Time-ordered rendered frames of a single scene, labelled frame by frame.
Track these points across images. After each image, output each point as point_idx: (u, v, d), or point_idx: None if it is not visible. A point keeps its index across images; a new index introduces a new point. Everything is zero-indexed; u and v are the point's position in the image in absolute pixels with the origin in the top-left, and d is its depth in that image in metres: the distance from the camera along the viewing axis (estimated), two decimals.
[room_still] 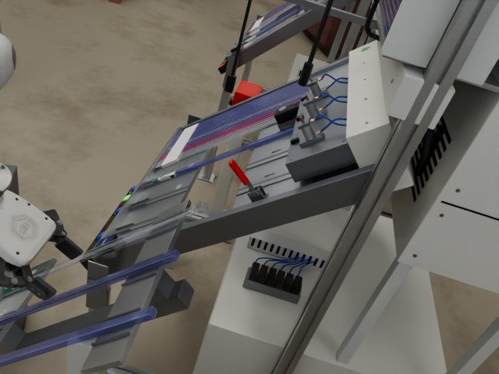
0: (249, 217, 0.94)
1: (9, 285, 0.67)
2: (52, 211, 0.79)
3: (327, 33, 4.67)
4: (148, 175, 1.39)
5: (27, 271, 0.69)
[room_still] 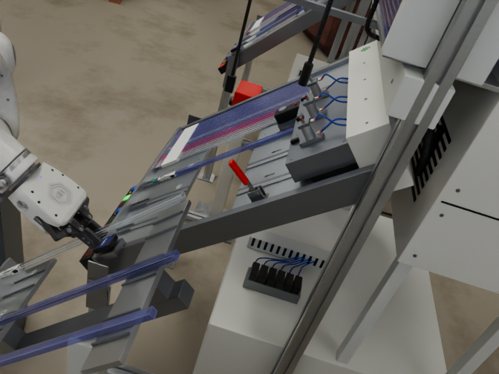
0: (249, 217, 0.94)
1: (67, 234, 0.80)
2: (85, 197, 0.87)
3: (327, 33, 4.67)
4: (148, 175, 1.39)
5: (76, 224, 0.81)
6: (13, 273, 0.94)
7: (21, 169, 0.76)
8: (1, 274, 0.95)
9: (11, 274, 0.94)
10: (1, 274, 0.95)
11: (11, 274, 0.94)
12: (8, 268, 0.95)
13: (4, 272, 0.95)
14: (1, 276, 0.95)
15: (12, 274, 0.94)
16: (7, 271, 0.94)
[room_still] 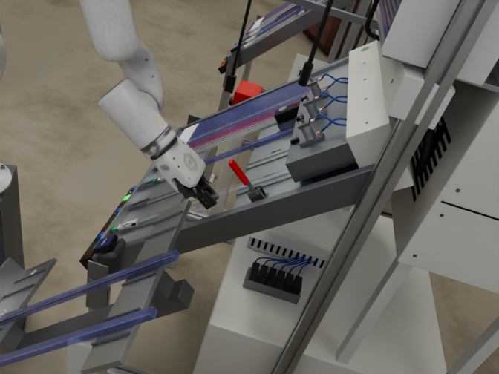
0: (249, 217, 0.94)
1: (194, 194, 1.01)
2: None
3: (327, 33, 4.67)
4: (148, 175, 1.39)
5: (199, 187, 1.03)
6: (131, 225, 1.15)
7: (168, 139, 0.97)
8: (121, 226, 1.16)
9: (129, 226, 1.15)
10: (120, 226, 1.16)
11: (129, 227, 1.15)
12: (126, 222, 1.16)
13: (123, 225, 1.16)
14: (120, 228, 1.16)
15: (131, 226, 1.15)
16: (125, 224, 1.15)
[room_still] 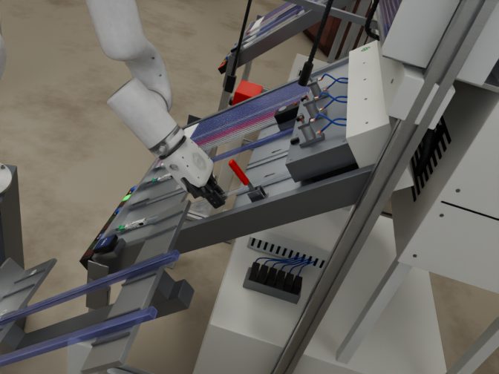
0: (249, 217, 0.94)
1: (203, 194, 1.01)
2: None
3: (327, 33, 4.67)
4: (148, 175, 1.39)
5: (208, 187, 1.02)
6: (139, 225, 1.14)
7: (177, 139, 0.96)
8: (128, 225, 1.15)
9: (137, 226, 1.15)
10: (128, 225, 1.15)
11: (137, 227, 1.15)
12: (134, 222, 1.16)
13: (131, 224, 1.15)
14: (128, 227, 1.16)
15: (138, 226, 1.15)
16: (133, 224, 1.15)
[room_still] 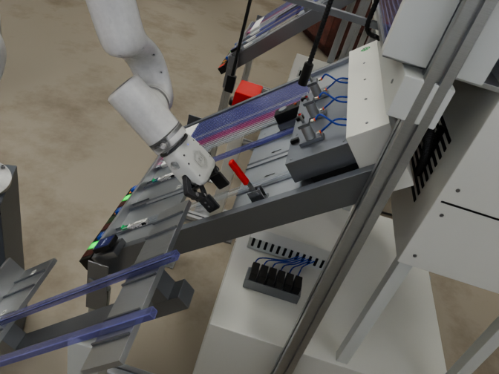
0: (249, 217, 0.94)
1: (194, 197, 0.97)
2: (208, 153, 1.08)
3: (327, 33, 4.67)
4: (148, 175, 1.39)
5: (203, 189, 0.99)
6: (141, 225, 1.14)
7: (178, 136, 0.96)
8: (131, 225, 1.15)
9: (139, 226, 1.15)
10: (130, 225, 1.15)
11: (139, 226, 1.15)
12: (136, 222, 1.15)
13: (133, 224, 1.15)
14: (130, 227, 1.15)
15: (140, 225, 1.14)
16: (136, 223, 1.14)
